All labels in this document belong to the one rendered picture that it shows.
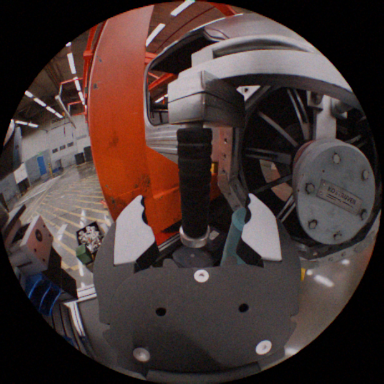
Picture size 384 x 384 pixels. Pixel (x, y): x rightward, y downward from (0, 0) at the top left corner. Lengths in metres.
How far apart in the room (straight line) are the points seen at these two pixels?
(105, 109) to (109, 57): 0.17
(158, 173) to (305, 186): 0.41
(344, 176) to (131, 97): 0.45
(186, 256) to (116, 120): 0.57
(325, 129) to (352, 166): 0.16
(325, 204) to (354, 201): 0.04
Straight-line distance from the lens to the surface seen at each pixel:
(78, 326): 0.90
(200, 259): 0.57
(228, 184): 0.36
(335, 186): 0.17
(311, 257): 0.44
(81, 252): 0.39
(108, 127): 0.35
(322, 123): 0.32
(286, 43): 0.16
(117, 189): 0.37
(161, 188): 0.47
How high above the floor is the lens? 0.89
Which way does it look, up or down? 28 degrees down
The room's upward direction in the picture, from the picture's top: 1 degrees counter-clockwise
